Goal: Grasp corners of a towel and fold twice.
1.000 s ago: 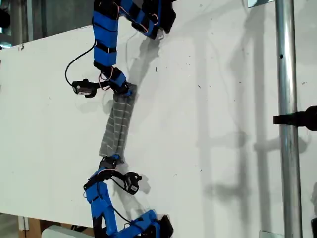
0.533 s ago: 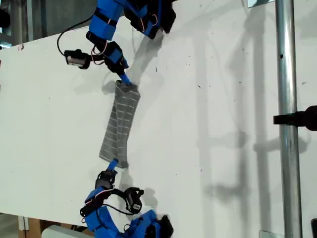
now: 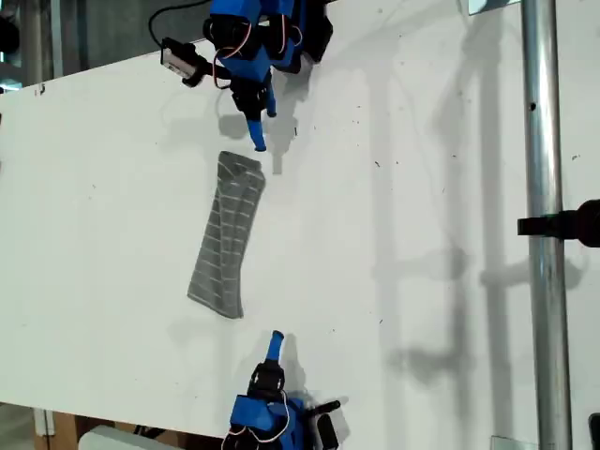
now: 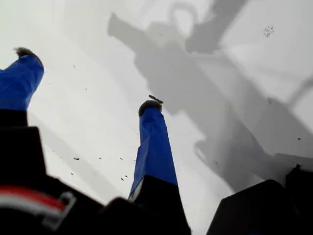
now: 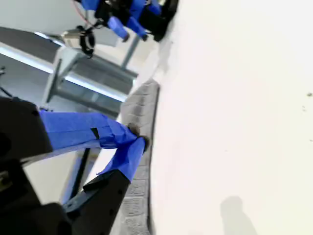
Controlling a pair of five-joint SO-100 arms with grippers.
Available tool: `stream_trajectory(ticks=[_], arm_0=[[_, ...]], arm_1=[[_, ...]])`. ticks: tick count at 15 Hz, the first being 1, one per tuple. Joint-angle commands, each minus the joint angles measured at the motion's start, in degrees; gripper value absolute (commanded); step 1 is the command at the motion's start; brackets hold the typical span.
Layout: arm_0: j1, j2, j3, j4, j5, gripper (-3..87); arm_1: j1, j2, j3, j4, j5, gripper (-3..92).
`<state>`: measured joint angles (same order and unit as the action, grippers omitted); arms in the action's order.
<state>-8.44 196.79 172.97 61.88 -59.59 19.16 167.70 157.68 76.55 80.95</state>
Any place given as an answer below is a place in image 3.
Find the grey striped towel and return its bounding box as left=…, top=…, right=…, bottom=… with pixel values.
left=187, top=150, right=268, bottom=322

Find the white box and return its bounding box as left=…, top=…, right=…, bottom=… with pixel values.
left=78, top=424, right=188, bottom=450

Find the wooden table leg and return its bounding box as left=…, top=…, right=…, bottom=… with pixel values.
left=45, top=411, right=79, bottom=450

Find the black round object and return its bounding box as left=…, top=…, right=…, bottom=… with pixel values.
left=0, top=16, right=21, bottom=53

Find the black clamp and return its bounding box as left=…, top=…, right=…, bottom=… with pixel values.
left=517, top=199, right=600, bottom=248

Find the black camera stalk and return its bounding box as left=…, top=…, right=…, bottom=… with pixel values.
left=199, top=56, right=233, bottom=79

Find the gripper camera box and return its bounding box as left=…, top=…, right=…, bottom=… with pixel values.
left=159, top=37, right=208, bottom=89
left=311, top=398, right=342, bottom=450

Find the black camera cable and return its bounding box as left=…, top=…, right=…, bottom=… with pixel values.
left=148, top=0, right=212, bottom=44

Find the steel post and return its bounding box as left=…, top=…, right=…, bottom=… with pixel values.
left=519, top=0, right=574, bottom=450

